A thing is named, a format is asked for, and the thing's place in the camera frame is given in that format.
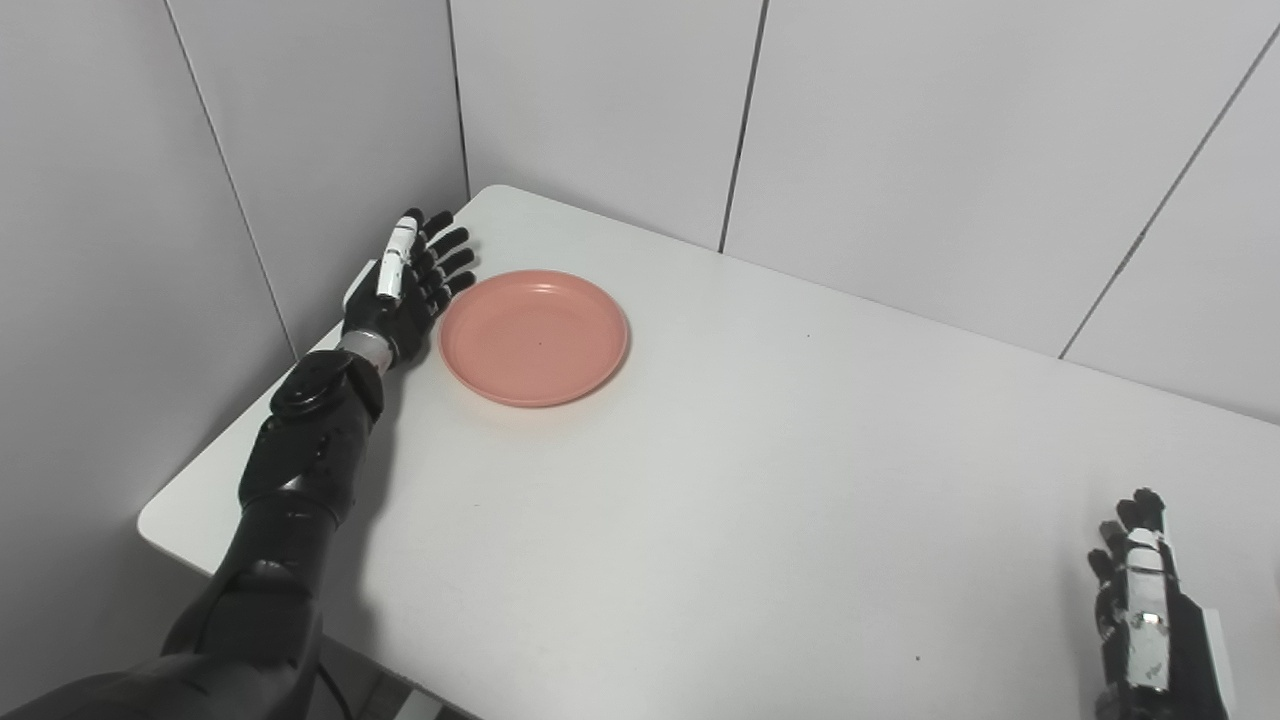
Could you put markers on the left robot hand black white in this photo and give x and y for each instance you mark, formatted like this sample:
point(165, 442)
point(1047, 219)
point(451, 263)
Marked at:
point(405, 290)

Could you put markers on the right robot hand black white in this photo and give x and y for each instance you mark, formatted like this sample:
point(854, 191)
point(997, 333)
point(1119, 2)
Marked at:
point(1150, 630)

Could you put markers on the pink plate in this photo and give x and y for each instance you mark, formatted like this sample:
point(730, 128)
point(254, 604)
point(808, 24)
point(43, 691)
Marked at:
point(533, 337)

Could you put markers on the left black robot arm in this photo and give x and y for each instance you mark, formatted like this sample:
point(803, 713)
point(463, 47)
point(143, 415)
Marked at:
point(270, 540)

